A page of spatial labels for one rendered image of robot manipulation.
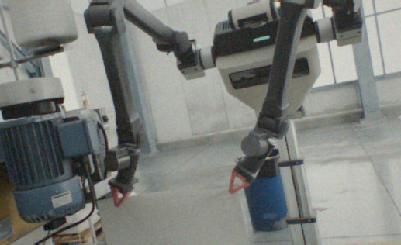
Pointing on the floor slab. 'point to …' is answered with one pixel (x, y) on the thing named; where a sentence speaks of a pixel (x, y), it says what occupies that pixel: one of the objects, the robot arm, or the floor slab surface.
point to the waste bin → (267, 196)
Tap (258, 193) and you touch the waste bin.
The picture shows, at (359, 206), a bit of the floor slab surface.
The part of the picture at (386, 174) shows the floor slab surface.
